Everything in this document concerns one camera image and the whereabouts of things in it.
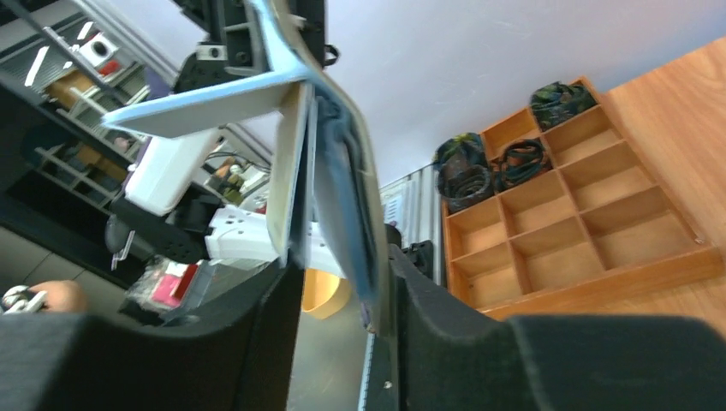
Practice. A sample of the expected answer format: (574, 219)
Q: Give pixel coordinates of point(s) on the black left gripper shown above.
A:
(234, 46)

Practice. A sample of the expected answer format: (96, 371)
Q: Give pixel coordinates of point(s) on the gold VIP card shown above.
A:
(286, 204)

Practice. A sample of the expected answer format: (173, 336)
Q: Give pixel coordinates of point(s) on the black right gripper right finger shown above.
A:
(447, 356)

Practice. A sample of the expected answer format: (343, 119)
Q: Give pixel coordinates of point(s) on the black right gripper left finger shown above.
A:
(233, 353)

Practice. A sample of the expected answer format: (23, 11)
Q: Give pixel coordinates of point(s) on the wooden compartment tray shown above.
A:
(597, 228)

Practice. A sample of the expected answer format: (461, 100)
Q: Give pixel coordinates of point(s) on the dark rolled belts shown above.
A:
(471, 169)

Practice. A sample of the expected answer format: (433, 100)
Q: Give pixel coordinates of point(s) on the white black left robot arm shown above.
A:
(310, 180)

